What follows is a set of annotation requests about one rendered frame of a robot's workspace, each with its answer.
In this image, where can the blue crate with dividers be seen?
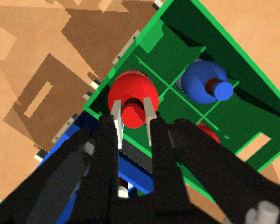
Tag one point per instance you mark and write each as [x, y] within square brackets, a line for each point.
[134, 165]

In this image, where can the green crate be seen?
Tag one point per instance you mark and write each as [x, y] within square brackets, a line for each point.
[185, 31]

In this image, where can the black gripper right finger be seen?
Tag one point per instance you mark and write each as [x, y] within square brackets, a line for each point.
[243, 194]

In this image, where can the blue bottle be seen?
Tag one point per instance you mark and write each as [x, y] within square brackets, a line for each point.
[200, 82]

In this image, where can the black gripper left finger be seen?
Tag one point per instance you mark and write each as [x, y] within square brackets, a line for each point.
[44, 194]

